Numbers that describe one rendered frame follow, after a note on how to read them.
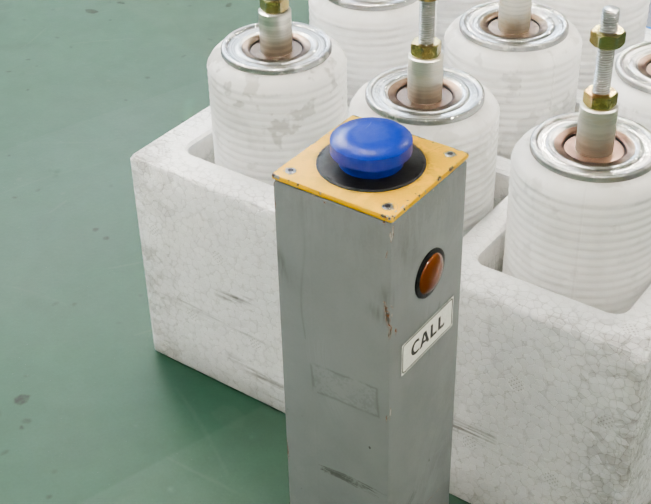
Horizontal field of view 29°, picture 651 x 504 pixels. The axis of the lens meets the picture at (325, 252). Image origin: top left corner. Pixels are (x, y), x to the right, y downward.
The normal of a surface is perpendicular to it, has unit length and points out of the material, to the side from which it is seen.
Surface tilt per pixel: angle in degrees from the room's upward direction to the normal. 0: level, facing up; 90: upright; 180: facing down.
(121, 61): 0
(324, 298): 90
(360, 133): 0
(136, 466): 0
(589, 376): 90
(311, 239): 90
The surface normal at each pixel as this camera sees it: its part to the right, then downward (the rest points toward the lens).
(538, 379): -0.58, 0.48
